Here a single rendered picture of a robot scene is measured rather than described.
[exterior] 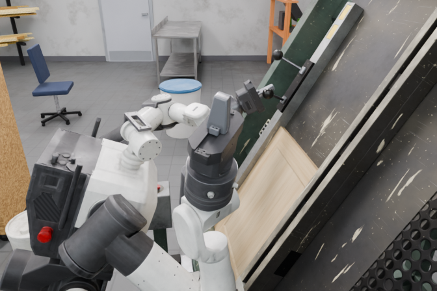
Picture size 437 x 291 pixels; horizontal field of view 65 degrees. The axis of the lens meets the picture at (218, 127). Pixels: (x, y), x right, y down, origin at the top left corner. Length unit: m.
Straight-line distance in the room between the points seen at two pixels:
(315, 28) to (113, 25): 6.88
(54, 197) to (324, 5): 1.14
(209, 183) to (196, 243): 0.14
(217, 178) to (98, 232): 0.29
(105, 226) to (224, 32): 7.26
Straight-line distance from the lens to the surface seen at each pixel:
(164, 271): 0.77
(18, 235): 2.48
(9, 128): 2.97
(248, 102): 1.15
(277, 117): 1.24
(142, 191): 0.85
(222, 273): 0.73
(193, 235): 0.63
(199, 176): 0.55
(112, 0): 8.01
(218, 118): 0.50
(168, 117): 1.34
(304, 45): 1.44
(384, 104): 0.83
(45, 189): 0.90
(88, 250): 0.75
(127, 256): 0.75
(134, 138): 0.87
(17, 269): 1.16
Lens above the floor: 1.80
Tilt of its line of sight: 24 degrees down
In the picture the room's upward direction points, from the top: straight up
